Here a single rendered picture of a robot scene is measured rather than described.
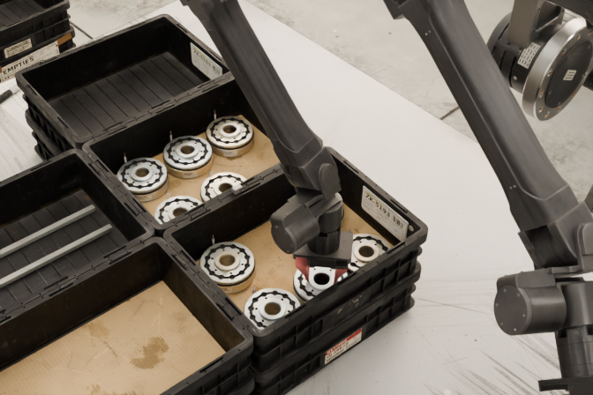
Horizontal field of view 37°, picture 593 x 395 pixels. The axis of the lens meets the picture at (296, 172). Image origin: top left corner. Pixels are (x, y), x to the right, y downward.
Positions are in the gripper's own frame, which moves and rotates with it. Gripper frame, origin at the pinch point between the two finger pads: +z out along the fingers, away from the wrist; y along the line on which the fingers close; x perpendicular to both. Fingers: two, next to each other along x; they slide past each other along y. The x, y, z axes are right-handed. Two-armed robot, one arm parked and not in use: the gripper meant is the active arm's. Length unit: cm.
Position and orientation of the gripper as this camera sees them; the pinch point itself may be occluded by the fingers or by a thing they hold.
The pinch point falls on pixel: (321, 277)
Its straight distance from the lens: 161.3
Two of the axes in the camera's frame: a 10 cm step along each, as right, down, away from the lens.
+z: -0.1, 7.3, 6.8
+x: 1.0, -6.7, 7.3
